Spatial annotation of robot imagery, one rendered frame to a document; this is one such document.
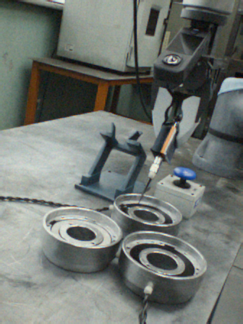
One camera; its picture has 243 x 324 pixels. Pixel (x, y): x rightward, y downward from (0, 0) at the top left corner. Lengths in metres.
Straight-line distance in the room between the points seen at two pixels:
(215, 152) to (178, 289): 0.58
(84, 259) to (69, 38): 2.57
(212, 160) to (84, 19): 2.06
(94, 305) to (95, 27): 2.53
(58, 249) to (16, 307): 0.09
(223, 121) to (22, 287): 0.69
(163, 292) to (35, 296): 0.14
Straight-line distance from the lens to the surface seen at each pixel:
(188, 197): 0.72
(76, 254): 0.50
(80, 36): 2.95
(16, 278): 0.49
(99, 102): 2.62
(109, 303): 0.48
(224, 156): 1.02
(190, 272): 0.53
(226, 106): 1.02
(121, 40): 2.81
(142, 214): 0.66
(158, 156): 0.68
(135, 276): 0.49
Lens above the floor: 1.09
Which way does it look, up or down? 19 degrees down
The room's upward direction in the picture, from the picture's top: 11 degrees clockwise
